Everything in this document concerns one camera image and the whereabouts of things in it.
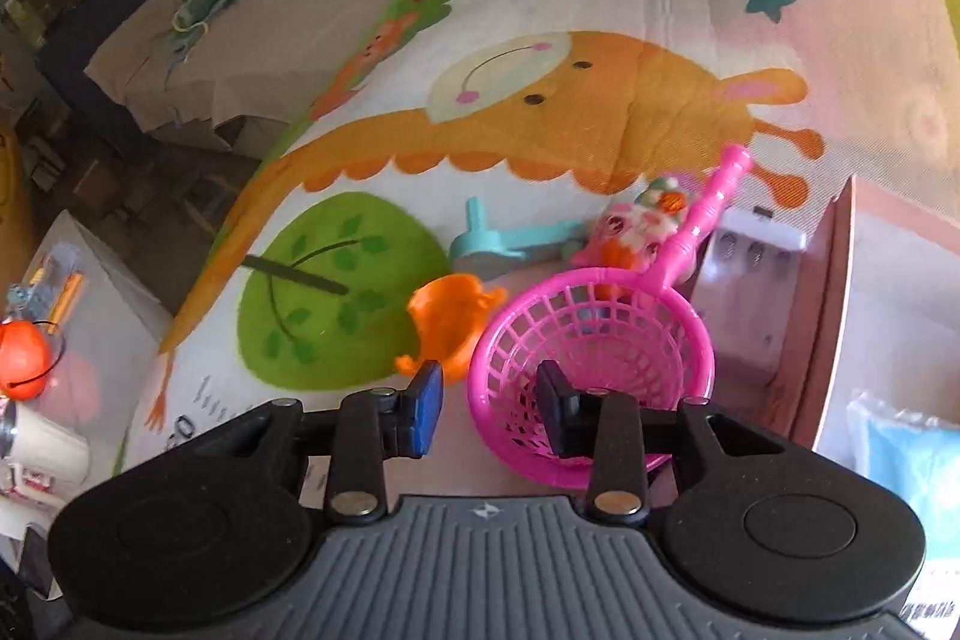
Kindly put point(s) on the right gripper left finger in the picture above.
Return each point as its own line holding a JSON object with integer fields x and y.
{"x": 373, "y": 427}

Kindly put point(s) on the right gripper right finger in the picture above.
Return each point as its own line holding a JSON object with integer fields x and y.
{"x": 605, "y": 427}

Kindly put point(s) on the pink plastic strainer basket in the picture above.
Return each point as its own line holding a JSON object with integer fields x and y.
{"x": 607, "y": 328}

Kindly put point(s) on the orange plastic shell toy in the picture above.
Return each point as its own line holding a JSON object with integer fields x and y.
{"x": 449, "y": 315}

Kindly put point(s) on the white battery charger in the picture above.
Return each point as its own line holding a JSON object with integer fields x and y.
{"x": 745, "y": 290}

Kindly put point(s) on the pink cat figure toy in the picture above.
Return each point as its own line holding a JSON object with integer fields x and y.
{"x": 629, "y": 235}

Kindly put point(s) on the teal plastic crank handle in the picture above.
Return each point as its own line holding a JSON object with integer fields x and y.
{"x": 489, "y": 253}

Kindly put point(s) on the blue white tissue pack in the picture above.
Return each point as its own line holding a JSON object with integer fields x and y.
{"x": 916, "y": 457}

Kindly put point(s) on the orange round object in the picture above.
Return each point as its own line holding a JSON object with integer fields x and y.
{"x": 27, "y": 357}

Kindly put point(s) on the pink cardboard box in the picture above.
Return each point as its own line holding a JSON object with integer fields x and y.
{"x": 876, "y": 311}

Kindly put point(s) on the white mug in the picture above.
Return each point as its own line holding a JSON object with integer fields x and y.
{"x": 41, "y": 460}

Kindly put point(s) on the colourful cartoon play mat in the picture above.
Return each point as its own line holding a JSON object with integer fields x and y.
{"x": 545, "y": 111}

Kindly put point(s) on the beige covered sofa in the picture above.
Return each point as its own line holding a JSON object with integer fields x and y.
{"x": 260, "y": 58}

